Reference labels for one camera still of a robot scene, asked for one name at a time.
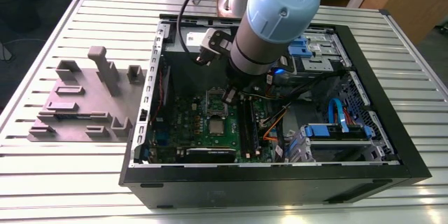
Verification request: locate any metal socket cover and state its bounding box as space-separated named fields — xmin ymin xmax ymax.
xmin=204 ymin=89 xmax=230 ymax=119

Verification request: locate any silver CPU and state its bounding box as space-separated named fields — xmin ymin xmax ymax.
xmin=208 ymin=120 xmax=228 ymax=135

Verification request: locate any CPU socket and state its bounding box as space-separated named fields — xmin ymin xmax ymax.
xmin=205 ymin=116 xmax=230 ymax=137

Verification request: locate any black RAM slot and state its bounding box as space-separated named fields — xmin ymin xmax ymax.
xmin=236 ymin=97 xmax=249 ymax=157
xmin=246 ymin=95 xmax=262 ymax=155

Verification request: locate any green motherboard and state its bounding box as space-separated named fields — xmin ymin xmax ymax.
xmin=148 ymin=93 xmax=277 ymax=164

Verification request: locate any grey power supply unit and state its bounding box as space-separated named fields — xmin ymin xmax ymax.
xmin=162 ymin=27 xmax=233 ymax=96

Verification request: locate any blue drive carrier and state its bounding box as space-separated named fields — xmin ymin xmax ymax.
xmin=288 ymin=35 xmax=313 ymax=59

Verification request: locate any metal drive cage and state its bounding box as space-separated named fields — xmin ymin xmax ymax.
xmin=278 ymin=26 xmax=353 ymax=86

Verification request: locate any black graphics card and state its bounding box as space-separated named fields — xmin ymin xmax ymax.
xmin=185 ymin=147 xmax=237 ymax=164

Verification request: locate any hard disk in blue carrier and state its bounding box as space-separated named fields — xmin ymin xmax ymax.
xmin=302 ymin=124 xmax=373 ymax=142

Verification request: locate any metal disk bay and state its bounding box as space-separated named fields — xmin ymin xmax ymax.
xmin=285 ymin=123 xmax=400 ymax=164

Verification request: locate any black PC case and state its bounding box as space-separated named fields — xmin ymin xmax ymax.
xmin=117 ymin=13 xmax=432 ymax=209

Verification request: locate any grey parts rack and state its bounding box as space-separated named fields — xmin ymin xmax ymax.
xmin=25 ymin=46 xmax=148 ymax=143

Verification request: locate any RAM stick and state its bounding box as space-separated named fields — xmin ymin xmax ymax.
xmin=50 ymin=113 xmax=93 ymax=120

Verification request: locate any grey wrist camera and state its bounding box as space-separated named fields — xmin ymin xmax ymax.
xmin=277 ymin=55 xmax=298 ymax=76

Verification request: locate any black wire bundle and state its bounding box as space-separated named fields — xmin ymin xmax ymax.
xmin=260 ymin=73 xmax=346 ymax=127

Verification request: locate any orange wire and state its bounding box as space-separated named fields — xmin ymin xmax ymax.
xmin=261 ymin=115 xmax=286 ymax=142

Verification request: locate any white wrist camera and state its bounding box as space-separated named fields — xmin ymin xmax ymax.
xmin=198 ymin=28 xmax=233 ymax=66

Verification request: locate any blue data wire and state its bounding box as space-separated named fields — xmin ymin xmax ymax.
xmin=328 ymin=98 xmax=350 ymax=133

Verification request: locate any black camera cable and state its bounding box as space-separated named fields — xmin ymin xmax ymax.
xmin=176 ymin=0 xmax=213 ymax=67

